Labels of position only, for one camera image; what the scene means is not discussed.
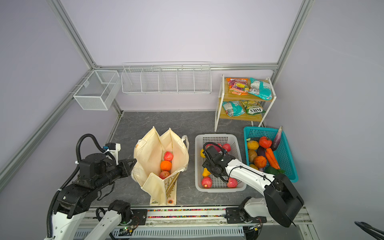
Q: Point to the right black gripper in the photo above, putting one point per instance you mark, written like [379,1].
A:
[206,164]

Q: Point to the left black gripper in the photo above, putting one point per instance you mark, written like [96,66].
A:
[127,169]

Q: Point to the cream canvas grocery bag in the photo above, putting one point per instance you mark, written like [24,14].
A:
[149,153]

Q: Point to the red apple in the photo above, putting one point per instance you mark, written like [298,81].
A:
[232,183]
[164,174]
[168,156]
[207,182]

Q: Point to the orange fruit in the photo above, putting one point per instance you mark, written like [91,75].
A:
[166,166]

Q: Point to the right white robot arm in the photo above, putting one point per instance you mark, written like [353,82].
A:
[280,197]

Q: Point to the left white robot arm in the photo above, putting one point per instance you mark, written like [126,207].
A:
[91,175]

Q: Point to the yellow pear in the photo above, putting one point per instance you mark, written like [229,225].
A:
[206,173]

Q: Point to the pink dragon fruit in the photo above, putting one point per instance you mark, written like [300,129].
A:
[217,147]

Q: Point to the white plastic fruit basket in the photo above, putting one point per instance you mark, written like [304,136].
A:
[218,186]

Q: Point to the yellow lemon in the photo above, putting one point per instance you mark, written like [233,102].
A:
[202,154]

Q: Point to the red apple back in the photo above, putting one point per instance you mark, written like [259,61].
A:
[232,183]

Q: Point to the brown potato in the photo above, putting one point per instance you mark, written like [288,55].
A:
[252,154]

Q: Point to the yellow potato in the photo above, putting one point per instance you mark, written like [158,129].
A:
[252,145]

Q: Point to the orange pumpkin vegetable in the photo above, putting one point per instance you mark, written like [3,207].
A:
[260,162]

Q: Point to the red tomato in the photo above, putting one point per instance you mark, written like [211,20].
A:
[265,142]

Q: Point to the green pepper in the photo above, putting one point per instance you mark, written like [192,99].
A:
[273,171]

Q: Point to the orange carrot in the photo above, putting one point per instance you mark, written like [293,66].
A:
[272,159]

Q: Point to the teal white snack packet lower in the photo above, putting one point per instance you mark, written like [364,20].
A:
[233,108]

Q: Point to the purple eggplant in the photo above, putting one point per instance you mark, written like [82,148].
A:
[277,139]

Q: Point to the teal plastic vegetable basket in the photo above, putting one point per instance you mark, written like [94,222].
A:
[283,153]

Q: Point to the green Fox's candy packet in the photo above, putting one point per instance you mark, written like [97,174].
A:
[252,108]

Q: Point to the small white mesh basket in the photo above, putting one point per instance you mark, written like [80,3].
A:
[99,90]

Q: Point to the orange snack packet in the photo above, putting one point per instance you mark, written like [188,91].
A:
[238,86]

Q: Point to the teal snack packet upper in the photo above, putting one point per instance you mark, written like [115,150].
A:
[260,89]

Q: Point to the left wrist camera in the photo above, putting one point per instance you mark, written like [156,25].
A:
[114,149]

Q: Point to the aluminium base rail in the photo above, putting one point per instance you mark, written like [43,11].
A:
[189,222]

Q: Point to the long white wire basket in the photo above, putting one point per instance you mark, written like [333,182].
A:
[167,78]

